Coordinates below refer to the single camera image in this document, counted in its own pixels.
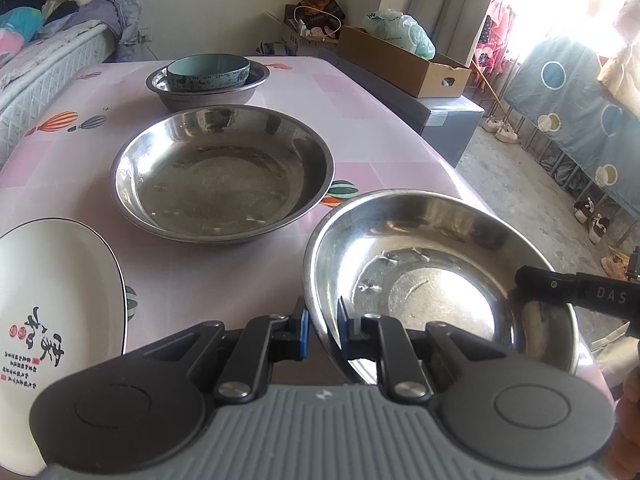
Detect pink slipper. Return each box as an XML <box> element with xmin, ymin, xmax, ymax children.
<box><xmin>600</xmin><ymin>252</ymin><xmax>632</xmax><ymax>281</ymax></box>

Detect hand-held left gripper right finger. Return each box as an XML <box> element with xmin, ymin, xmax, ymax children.
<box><xmin>336</xmin><ymin>296</ymin><xmax>502</xmax><ymax>405</ymax></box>

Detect black and white shoe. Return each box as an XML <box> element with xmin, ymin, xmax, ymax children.
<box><xmin>587</xmin><ymin>214</ymin><xmax>612</xmax><ymax>245</ymax></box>
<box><xmin>574</xmin><ymin>197</ymin><xmax>596</xmax><ymax>225</ymax></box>

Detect pale green plastic bag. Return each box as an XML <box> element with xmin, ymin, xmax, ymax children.
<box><xmin>362</xmin><ymin>9</ymin><xmax>436</xmax><ymax>59</ymax></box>

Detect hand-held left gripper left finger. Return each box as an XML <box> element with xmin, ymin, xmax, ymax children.
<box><xmin>142</xmin><ymin>306</ymin><xmax>309</xmax><ymax>405</ymax></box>

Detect white quilted mattress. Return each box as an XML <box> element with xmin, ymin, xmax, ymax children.
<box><xmin>0</xmin><ymin>20</ymin><xmax>108</xmax><ymax>161</ymax></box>

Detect pink printed tablecloth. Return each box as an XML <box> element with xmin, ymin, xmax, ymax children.
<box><xmin>0</xmin><ymin>55</ymin><xmax>621</xmax><ymax>391</ymax></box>

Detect pink garment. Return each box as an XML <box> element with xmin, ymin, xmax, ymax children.
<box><xmin>0</xmin><ymin>27</ymin><xmax>26</xmax><ymax>66</ymax></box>

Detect dark grey storage box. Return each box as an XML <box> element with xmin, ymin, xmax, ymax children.
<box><xmin>320</xmin><ymin>47</ymin><xmax>485</xmax><ymax>169</ymax></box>

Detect beige hanging garment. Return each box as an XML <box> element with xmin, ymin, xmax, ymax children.
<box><xmin>597</xmin><ymin>0</ymin><xmax>640</xmax><ymax>106</ymax></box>

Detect medium stainless steel plate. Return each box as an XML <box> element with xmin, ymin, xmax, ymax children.
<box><xmin>302</xmin><ymin>189</ymin><xmax>582</xmax><ymax>386</ymax></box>

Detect open cardboard carton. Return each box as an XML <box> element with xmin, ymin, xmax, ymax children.
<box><xmin>265</xmin><ymin>5</ymin><xmax>341</xmax><ymax>57</ymax></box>

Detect large steel basin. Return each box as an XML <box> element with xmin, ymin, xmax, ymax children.
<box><xmin>109</xmin><ymin>104</ymin><xmax>335</xmax><ymax>246</ymax></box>

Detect blue circle-printed hanging cloth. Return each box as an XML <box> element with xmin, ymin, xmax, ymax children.
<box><xmin>502</xmin><ymin>35</ymin><xmax>640</xmax><ymax>226</ymax></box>

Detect teal ceramic bowl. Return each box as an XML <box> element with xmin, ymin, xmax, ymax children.
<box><xmin>166</xmin><ymin>55</ymin><xmax>251</xmax><ymax>94</ymax></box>

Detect pink hanging clothes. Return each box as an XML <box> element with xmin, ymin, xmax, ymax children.
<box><xmin>472</xmin><ymin>0</ymin><xmax>519</xmax><ymax>92</ymax></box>

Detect person's right hand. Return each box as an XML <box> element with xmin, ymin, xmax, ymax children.
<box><xmin>607</xmin><ymin>372</ymin><xmax>640</xmax><ymax>480</ymax></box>

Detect brown paper bag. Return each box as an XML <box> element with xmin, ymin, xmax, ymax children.
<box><xmin>300</xmin><ymin>0</ymin><xmax>347</xmax><ymax>31</ymax></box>

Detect teal printed pillow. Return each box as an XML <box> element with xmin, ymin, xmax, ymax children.
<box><xmin>0</xmin><ymin>7</ymin><xmax>44</xmax><ymax>43</ymax></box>

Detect white printed ceramic plate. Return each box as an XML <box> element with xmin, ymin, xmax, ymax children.
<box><xmin>0</xmin><ymin>217</ymin><xmax>127</xmax><ymax>396</ymax></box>

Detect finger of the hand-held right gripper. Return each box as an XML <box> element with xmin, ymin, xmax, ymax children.
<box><xmin>515</xmin><ymin>266</ymin><xmax>576</xmax><ymax>306</ymax></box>

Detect long cardboard box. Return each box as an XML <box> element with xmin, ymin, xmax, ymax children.
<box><xmin>337</xmin><ymin>26</ymin><xmax>471</xmax><ymax>99</ymax></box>

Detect wooden stick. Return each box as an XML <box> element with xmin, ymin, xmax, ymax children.
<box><xmin>470</xmin><ymin>65</ymin><xmax>506</xmax><ymax>111</ymax></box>

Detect stainless steel bowl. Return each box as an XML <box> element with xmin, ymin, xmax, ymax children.
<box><xmin>150</xmin><ymin>85</ymin><xmax>268</xmax><ymax>114</ymax></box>
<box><xmin>146</xmin><ymin>58</ymin><xmax>271</xmax><ymax>97</ymax></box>

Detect purple grey blanket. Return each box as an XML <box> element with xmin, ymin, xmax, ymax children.
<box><xmin>37</xmin><ymin>0</ymin><xmax>143</xmax><ymax>63</ymax></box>

